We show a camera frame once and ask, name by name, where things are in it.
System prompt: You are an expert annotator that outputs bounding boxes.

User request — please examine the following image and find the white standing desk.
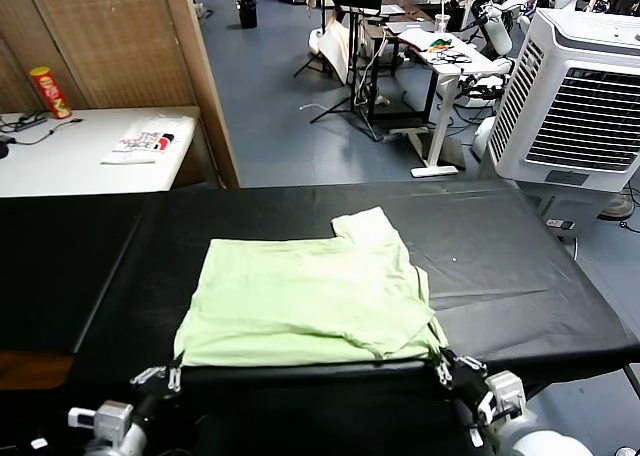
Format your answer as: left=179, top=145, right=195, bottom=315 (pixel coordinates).
left=397, top=25, right=514, bottom=178

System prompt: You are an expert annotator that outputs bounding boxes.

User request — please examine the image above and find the black table cover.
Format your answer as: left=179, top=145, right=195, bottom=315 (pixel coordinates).
left=0, top=193, right=149, bottom=353
left=74, top=178, right=640, bottom=395

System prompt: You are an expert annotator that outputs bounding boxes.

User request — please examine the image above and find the folded white printed shirt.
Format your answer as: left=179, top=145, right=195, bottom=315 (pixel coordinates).
left=101, top=115, right=194, bottom=166

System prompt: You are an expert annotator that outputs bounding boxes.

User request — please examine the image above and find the black power strip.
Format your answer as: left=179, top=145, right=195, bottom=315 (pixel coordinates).
left=14, top=114, right=49, bottom=132

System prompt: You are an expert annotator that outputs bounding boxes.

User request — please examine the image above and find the black monitor tripod stand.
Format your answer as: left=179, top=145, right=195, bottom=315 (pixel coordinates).
left=309, top=5, right=389, bottom=142

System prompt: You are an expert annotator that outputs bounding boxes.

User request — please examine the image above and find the white tote bag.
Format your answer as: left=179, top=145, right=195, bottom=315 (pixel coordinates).
left=308, top=18, right=351, bottom=85

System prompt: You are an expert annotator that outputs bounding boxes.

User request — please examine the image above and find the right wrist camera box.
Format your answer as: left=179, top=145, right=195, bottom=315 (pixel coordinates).
left=477, top=370, right=526, bottom=425

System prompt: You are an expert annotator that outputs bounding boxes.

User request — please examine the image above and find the white side table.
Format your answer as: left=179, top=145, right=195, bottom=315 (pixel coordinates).
left=0, top=106, right=204, bottom=198

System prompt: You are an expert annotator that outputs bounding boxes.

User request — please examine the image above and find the black trash bin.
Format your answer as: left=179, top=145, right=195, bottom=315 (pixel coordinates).
left=236, top=0, right=259, bottom=29

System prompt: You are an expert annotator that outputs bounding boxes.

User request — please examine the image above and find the white wheeled robot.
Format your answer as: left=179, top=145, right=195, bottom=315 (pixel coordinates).
left=457, top=55, right=516, bottom=161

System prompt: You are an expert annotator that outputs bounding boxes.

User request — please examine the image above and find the floor fan base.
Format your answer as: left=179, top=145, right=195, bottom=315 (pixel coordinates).
left=599, top=191, right=636, bottom=222

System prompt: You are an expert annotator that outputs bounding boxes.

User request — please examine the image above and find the white air cooler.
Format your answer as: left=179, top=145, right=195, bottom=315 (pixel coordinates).
left=487, top=8, right=640, bottom=237

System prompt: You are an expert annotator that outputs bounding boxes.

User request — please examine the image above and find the light green t-shirt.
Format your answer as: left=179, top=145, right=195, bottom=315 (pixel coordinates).
left=173, top=206, right=450, bottom=368

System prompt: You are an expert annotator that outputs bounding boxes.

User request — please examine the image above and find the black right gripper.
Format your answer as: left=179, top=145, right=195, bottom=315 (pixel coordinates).
left=432, top=348, right=494, bottom=413

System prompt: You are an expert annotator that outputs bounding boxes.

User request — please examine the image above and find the red chips can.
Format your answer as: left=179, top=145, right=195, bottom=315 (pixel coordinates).
left=29, top=65, right=74, bottom=120

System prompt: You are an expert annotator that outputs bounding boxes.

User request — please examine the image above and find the wooden partition screen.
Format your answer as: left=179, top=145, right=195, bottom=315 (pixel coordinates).
left=0, top=0, right=241, bottom=190

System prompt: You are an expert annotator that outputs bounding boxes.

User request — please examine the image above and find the white humanoid robot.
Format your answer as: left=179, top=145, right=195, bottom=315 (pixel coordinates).
left=452, top=0, right=531, bottom=57

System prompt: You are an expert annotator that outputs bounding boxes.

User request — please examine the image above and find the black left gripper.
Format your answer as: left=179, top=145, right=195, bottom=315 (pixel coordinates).
left=130, top=358, right=182, bottom=420

